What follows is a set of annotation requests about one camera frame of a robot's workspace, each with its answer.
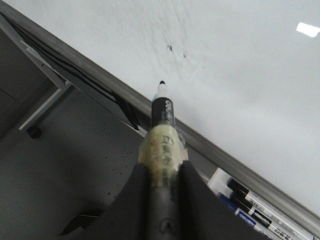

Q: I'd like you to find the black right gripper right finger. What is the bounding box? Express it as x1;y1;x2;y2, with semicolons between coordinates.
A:
177;160;267;240

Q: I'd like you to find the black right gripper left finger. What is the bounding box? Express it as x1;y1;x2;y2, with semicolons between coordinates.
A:
76;163;149;240

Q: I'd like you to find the black whiteboard marker with tape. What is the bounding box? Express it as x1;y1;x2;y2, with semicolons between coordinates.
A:
138;80;188;240

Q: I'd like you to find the white whiteboard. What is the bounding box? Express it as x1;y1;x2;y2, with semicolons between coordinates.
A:
8;0;320;214

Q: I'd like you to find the black marker middle in tray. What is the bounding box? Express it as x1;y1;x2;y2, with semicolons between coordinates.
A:
230;193;299;240

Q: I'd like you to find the black marker in tray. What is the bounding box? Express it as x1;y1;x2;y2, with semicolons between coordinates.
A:
227;178;320;240
230;193;299;240

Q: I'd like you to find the blue marker in tray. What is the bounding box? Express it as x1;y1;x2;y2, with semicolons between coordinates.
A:
218;194;257;228

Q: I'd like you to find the white marker tray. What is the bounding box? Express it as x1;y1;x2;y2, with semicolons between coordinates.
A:
207;168;320;240

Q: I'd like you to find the black marker top in tray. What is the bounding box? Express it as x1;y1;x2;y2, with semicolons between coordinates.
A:
227;178;320;240

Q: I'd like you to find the black caster wheel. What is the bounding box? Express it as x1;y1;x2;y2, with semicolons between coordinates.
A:
27;125;42;139

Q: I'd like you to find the grey whiteboard frame ledge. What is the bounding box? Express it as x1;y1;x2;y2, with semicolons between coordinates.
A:
0;0;320;227

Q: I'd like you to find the white stand frame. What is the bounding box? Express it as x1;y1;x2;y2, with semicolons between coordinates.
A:
0;5;150;136

